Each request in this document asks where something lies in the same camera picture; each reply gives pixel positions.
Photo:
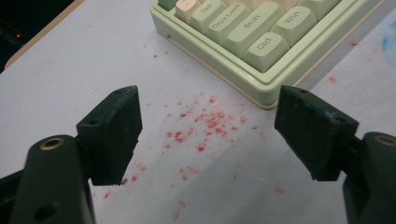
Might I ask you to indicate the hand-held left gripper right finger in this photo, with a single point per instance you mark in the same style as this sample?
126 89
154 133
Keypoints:
314 133

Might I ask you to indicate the white table cover sheet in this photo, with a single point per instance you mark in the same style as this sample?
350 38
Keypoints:
77 71

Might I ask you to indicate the green and pink keyboard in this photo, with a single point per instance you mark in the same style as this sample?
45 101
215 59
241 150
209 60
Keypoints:
249 34

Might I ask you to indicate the wooden table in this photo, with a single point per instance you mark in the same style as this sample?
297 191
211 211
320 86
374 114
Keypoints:
40 34

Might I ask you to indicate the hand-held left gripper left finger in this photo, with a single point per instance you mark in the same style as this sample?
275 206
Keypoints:
109 137

